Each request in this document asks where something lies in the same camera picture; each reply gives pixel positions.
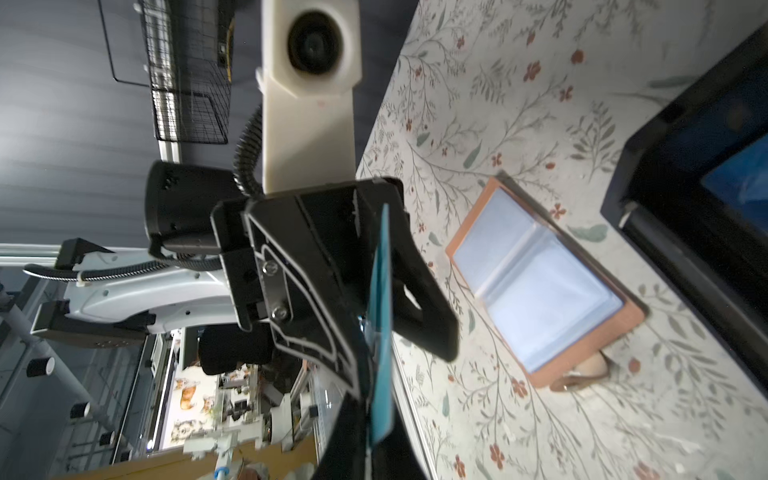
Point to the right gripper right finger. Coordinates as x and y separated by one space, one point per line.
394 459

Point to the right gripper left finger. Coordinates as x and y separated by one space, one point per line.
345 454

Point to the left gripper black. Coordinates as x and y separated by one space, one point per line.
323 242

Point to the teal card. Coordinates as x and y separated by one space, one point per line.
379 336

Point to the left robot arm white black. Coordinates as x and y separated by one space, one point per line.
113 299

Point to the black plastic bin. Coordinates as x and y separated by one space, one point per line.
713 258

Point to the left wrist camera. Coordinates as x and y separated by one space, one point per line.
311 62

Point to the black wire basket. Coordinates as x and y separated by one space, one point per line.
188 53

